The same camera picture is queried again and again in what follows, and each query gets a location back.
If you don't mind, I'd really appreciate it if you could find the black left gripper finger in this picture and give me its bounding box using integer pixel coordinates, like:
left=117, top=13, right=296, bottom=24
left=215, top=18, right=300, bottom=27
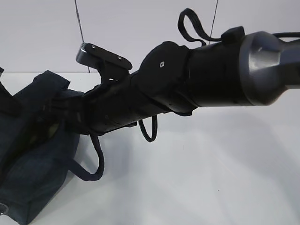
left=0, top=83, right=23, bottom=117

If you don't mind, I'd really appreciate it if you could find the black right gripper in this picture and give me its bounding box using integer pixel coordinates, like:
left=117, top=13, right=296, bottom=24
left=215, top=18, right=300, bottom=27
left=50, top=75, right=150, bottom=136

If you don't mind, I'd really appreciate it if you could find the dark blue lunch bag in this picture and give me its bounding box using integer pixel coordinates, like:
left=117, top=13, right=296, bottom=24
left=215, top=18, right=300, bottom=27
left=0, top=71, right=104, bottom=225

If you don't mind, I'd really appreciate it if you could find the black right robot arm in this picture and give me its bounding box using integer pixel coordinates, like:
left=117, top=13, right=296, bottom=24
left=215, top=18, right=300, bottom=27
left=45, top=27, right=300, bottom=135

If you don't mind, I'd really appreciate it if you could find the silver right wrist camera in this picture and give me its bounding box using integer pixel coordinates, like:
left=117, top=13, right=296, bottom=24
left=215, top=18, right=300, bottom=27
left=76, top=42, right=133, bottom=83

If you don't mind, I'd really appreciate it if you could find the black cable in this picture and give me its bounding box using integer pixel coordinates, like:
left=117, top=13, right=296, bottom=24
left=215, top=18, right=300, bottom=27
left=138, top=116, right=158, bottom=143

